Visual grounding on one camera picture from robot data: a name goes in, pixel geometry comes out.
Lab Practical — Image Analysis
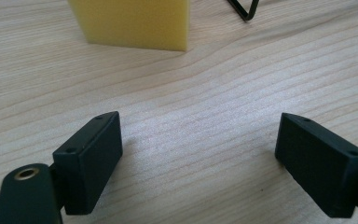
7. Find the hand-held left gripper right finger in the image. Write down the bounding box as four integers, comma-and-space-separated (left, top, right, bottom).
274, 112, 358, 219

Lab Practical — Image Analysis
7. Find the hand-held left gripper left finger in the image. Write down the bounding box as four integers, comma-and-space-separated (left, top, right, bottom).
51, 110, 124, 217

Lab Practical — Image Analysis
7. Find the yellow foam block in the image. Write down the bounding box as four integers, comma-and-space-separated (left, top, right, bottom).
66, 0, 191, 52

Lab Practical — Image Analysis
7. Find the black wire stand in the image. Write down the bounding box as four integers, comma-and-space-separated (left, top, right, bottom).
227, 0, 261, 22

